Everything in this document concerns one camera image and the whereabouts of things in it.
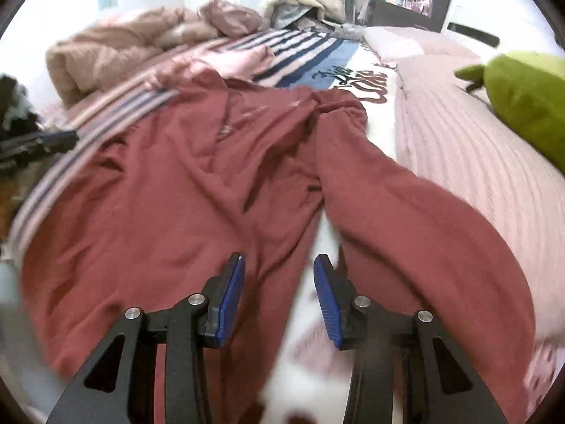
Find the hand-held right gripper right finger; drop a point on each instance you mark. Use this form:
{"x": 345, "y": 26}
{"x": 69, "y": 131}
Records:
{"x": 326, "y": 304}

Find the pink satin cloth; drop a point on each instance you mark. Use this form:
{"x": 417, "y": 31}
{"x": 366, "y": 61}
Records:
{"x": 234, "y": 17}

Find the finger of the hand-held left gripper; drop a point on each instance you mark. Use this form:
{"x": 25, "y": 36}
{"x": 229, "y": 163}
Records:
{"x": 39, "y": 143}

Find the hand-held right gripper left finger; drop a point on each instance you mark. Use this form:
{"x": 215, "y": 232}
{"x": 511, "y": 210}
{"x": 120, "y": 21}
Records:
{"x": 229, "y": 300}

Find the green avocado plush toy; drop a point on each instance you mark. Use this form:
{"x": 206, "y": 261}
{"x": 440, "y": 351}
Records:
{"x": 525, "y": 92}

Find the red sweatshirt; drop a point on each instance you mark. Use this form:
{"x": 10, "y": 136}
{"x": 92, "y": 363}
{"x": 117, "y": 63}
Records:
{"x": 176, "y": 185}

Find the large pink ribbed pillow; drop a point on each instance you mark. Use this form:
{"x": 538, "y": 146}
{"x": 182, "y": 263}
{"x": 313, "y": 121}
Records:
{"x": 463, "y": 163}

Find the striped printed blanket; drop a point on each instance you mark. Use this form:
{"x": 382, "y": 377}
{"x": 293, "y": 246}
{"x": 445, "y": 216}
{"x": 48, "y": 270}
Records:
{"x": 309, "y": 57}

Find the small pink garment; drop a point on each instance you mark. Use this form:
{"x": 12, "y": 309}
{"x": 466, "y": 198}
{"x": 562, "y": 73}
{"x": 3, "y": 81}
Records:
{"x": 238, "y": 64}

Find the beige pink duvet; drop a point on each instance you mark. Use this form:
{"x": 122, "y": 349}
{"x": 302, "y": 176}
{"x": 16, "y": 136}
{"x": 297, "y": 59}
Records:
{"x": 110, "y": 53}

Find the white headboard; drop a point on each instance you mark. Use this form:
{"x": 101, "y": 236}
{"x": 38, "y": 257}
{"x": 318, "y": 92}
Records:
{"x": 485, "y": 9}

